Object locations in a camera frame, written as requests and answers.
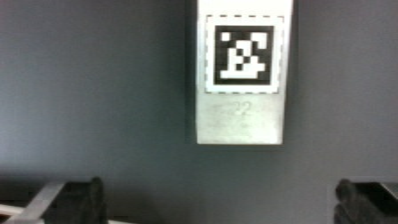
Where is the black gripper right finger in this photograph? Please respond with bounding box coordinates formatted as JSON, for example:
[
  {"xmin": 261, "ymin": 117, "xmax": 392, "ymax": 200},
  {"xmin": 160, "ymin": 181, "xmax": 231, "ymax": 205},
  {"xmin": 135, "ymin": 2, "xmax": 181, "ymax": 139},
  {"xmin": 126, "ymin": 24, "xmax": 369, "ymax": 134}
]
[{"xmin": 334, "ymin": 179, "xmax": 398, "ymax": 224}]

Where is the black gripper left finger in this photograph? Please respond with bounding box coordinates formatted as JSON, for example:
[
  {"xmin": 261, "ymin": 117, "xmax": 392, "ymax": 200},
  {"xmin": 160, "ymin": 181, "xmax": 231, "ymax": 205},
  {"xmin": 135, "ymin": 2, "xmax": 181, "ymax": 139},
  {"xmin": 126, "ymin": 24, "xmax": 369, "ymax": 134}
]
[{"xmin": 39, "ymin": 177, "xmax": 108, "ymax": 224}]

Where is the white table leg with tag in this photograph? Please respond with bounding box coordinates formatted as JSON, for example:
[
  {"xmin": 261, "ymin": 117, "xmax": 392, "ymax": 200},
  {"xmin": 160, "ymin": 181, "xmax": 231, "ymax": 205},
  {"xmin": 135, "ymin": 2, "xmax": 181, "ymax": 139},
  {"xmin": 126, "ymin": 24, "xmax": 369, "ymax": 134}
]
[{"xmin": 195, "ymin": 0, "xmax": 295, "ymax": 145}]

